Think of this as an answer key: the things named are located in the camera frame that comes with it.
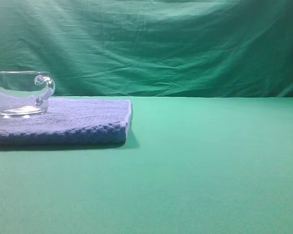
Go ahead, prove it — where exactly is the green table cloth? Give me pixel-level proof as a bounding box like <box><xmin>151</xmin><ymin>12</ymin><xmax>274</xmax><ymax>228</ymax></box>
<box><xmin>0</xmin><ymin>97</ymin><xmax>293</xmax><ymax>234</ymax></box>

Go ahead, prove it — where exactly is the folded blue towel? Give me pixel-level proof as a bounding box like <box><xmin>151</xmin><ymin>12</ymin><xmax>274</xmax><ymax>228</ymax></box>
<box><xmin>0</xmin><ymin>98</ymin><xmax>132</xmax><ymax>146</ymax></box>

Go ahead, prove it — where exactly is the transparent glass cup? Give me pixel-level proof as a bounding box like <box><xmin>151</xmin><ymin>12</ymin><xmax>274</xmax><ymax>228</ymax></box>
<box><xmin>0</xmin><ymin>71</ymin><xmax>56</xmax><ymax>117</ymax></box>

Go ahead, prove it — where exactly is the green backdrop cloth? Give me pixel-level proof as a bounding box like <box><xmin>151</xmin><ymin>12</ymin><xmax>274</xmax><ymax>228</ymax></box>
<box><xmin>0</xmin><ymin>0</ymin><xmax>293</xmax><ymax>98</ymax></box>

